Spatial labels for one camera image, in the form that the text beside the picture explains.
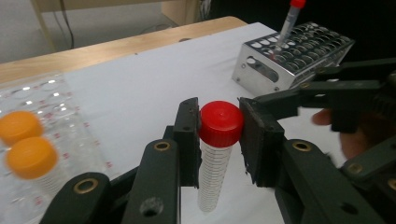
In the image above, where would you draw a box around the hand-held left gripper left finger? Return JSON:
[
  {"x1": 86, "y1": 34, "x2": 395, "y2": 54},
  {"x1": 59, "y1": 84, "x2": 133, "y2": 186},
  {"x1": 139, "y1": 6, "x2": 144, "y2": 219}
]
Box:
[{"x1": 172, "y1": 96, "x2": 202, "y2": 189}]

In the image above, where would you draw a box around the black cable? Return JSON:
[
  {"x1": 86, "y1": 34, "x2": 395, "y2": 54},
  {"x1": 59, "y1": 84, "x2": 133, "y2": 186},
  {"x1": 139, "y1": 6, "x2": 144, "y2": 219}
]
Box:
[{"x1": 59, "y1": 0, "x2": 77, "y2": 50}]

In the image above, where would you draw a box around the orange-capped clear tube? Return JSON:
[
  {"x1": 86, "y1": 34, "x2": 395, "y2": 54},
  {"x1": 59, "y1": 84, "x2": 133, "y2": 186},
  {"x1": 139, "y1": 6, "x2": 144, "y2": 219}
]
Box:
[
  {"x1": 0, "y1": 110, "x2": 45, "y2": 147},
  {"x1": 4, "y1": 136, "x2": 64, "y2": 200}
]

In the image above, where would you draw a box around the red-capped clear tube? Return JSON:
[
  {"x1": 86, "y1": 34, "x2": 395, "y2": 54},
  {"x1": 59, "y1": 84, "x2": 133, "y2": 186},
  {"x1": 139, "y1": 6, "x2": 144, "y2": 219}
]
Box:
[
  {"x1": 197, "y1": 100, "x2": 245, "y2": 213},
  {"x1": 270, "y1": 0, "x2": 306, "y2": 60}
]

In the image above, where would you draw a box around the shiny metal tube rack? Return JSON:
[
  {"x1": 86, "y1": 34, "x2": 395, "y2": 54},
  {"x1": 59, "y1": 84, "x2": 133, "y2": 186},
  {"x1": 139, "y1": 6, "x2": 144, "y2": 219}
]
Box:
[{"x1": 232, "y1": 21, "x2": 356, "y2": 97}]

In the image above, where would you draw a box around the white table mat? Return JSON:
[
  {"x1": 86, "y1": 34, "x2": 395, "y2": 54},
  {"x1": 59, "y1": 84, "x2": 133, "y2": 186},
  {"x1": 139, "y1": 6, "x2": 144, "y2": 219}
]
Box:
[{"x1": 0, "y1": 21, "x2": 347, "y2": 224}]

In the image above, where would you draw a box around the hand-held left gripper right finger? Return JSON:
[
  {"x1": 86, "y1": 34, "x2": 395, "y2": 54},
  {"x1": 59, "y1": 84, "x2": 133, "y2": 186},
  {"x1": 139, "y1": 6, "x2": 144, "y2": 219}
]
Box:
[{"x1": 237, "y1": 96, "x2": 286, "y2": 188}]

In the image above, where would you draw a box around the clear acrylic tube rack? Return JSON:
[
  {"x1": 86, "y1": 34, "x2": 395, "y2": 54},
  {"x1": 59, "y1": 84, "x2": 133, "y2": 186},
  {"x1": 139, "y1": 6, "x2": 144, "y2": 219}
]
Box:
[{"x1": 0, "y1": 71, "x2": 116, "y2": 224}]

